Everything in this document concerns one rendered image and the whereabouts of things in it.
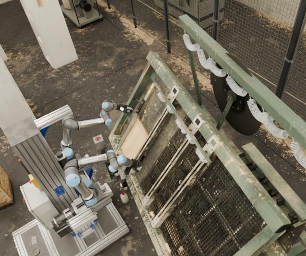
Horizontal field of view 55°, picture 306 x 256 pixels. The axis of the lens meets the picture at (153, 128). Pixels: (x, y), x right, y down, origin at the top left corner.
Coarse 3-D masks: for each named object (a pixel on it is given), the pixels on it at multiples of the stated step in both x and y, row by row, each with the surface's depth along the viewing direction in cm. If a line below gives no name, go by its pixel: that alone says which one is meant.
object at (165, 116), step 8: (176, 88) 281; (160, 96) 279; (168, 96) 290; (176, 104) 292; (168, 112) 295; (160, 120) 303; (160, 128) 307; (152, 136) 311; (144, 144) 321; (144, 152) 324
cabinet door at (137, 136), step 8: (136, 120) 348; (136, 128) 347; (144, 128) 336; (128, 136) 359; (136, 136) 345; (144, 136) 331; (128, 144) 358; (136, 144) 343; (128, 152) 356; (136, 152) 342
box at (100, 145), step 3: (99, 135) 382; (93, 138) 381; (102, 138) 378; (96, 141) 376; (99, 141) 376; (102, 141) 377; (96, 144) 376; (99, 144) 378; (102, 144) 380; (99, 147) 382; (102, 147) 384; (105, 147) 387; (99, 150) 386
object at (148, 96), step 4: (152, 88) 325; (152, 92) 329; (148, 96) 330; (148, 100) 334; (144, 104) 336; (140, 112) 342; (136, 116) 345; (132, 120) 351; (132, 124) 351; (128, 128) 357; (128, 132) 357; (124, 136) 363; (120, 140) 369; (124, 140) 364; (120, 144) 368
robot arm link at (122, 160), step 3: (120, 156) 266; (123, 156) 266; (117, 159) 267; (120, 159) 265; (123, 159) 264; (126, 159) 267; (129, 159) 272; (117, 162) 268; (120, 162) 265; (123, 162) 265; (126, 162) 268; (129, 162) 272; (120, 165) 268; (123, 165) 269; (126, 165) 272
